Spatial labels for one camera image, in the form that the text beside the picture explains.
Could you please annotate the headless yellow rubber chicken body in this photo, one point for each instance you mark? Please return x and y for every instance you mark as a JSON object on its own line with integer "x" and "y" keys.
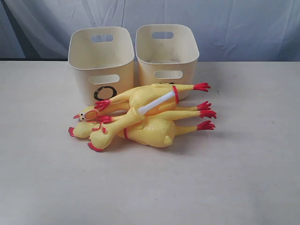
{"x": 140, "y": 96}

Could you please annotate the yellow rubber chicken front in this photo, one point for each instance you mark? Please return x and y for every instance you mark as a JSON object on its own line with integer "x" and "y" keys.
{"x": 156, "y": 131}

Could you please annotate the yellow rubber chicken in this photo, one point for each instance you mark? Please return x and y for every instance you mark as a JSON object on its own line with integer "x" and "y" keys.
{"x": 156, "y": 131}
{"x": 90, "y": 114}

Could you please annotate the chicken head with white squeaker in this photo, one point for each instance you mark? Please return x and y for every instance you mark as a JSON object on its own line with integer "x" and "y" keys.
{"x": 102, "y": 137}

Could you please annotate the cream bin marked X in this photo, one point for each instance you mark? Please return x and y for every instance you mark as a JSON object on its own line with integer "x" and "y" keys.
{"x": 166, "y": 53}

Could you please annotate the cream bin marked O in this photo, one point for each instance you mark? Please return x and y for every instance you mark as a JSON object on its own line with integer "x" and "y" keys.
{"x": 102, "y": 61}

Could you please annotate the blue backdrop curtain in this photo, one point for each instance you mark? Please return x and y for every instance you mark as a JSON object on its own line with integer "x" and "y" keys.
{"x": 225, "y": 30}

